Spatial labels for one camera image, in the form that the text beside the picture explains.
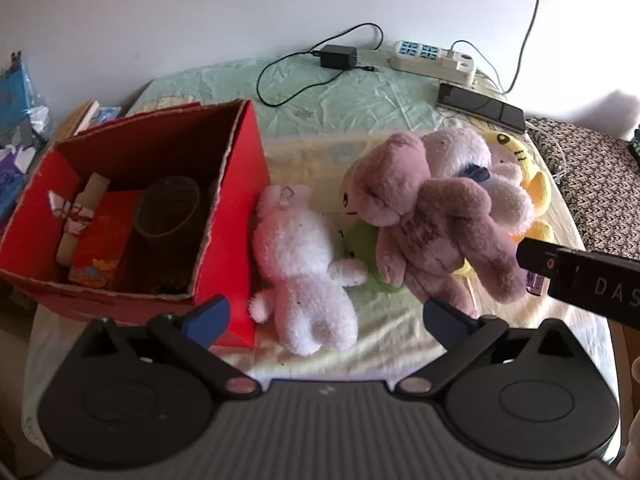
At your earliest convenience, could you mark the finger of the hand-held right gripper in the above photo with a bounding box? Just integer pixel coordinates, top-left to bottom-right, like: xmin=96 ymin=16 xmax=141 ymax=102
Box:
xmin=517 ymin=237 xmax=559 ymax=274

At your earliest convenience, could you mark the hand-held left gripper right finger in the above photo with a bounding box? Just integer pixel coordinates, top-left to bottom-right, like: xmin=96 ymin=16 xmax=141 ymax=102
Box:
xmin=397 ymin=298 xmax=576 ymax=401

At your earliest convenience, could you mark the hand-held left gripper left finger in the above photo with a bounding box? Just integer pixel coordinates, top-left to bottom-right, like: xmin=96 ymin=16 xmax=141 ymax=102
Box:
xmin=82 ymin=295 xmax=262 ymax=402

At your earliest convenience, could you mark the mauve plush bear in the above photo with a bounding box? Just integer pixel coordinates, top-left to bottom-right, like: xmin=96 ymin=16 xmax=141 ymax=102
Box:
xmin=357 ymin=132 xmax=531 ymax=318

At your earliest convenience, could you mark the yellow tiger plush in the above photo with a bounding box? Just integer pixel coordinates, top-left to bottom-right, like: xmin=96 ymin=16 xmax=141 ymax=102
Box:
xmin=452 ymin=130 xmax=555 ymax=279

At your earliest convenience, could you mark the white plush bear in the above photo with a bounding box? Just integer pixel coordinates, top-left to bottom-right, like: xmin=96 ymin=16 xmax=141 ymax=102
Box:
xmin=248 ymin=185 xmax=368 ymax=357

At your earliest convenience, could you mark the green plush doll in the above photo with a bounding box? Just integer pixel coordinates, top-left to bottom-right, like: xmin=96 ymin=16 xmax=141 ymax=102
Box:
xmin=337 ymin=162 xmax=402 ymax=294

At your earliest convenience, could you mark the lavender plush bear blue bow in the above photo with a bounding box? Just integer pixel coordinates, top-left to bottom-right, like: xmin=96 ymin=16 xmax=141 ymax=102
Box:
xmin=422 ymin=127 xmax=536 ymax=237

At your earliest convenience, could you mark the red cardboard box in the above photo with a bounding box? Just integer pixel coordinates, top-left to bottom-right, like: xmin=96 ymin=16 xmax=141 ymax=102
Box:
xmin=0 ymin=100 xmax=272 ymax=349

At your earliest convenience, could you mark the black white patterned cloth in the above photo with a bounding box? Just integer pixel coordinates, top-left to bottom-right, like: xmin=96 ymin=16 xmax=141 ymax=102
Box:
xmin=524 ymin=116 xmax=640 ymax=262

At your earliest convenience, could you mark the dark cup in box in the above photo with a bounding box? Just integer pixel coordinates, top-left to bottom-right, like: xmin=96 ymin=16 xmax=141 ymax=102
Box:
xmin=133 ymin=175 xmax=202 ymax=242

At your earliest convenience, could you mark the red paper packet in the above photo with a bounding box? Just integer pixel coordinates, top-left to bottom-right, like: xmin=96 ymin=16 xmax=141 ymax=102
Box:
xmin=67 ymin=191 xmax=142 ymax=289

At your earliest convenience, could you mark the black smartphone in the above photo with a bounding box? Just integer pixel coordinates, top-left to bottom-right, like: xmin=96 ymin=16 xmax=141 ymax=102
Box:
xmin=435 ymin=82 xmax=527 ymax=134

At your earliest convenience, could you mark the cream roll with red ribbon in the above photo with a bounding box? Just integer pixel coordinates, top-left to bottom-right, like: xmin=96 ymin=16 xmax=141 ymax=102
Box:
xmin=47 ymin=172 xmax=112 ymax=267

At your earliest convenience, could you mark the white charger plug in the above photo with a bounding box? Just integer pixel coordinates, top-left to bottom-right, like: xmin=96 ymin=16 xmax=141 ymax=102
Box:
xmin=440 ymin=51 xmax=476 ymax=84

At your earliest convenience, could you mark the white power strip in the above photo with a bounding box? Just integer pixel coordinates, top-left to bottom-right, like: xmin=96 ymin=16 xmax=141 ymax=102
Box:
xmin=389 ymin=40 xmax=477 ymax=85

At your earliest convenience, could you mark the pale green printed sheet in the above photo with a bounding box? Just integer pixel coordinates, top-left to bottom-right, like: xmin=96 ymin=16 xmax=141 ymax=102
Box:
xmin=22 ymin=46 xmax=621 ymax=383

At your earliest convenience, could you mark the yellow book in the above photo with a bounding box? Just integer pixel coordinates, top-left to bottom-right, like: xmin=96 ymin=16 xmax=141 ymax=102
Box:
xmin=52 ymin=100 xmax=101 ymax=143

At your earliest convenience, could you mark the black power adapter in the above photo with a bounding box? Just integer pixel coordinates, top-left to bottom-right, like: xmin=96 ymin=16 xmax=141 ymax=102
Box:
xmin=319 ymin=44 xmax=359 ymax=70

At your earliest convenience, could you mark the blue plastic bag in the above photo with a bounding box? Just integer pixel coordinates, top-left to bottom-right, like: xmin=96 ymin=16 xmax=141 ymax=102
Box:
xmin=0 ymin=51 xmax=54 ymax=223

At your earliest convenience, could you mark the black adapter cable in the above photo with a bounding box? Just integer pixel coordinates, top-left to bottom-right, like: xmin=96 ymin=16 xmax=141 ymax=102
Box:
xmin=256 ymin=23 xmax=384 ymax=108

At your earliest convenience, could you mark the grey wall cable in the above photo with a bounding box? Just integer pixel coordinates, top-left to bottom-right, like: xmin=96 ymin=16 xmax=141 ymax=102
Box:
xmin=504 ymin=0 xmax=545 ymax=95

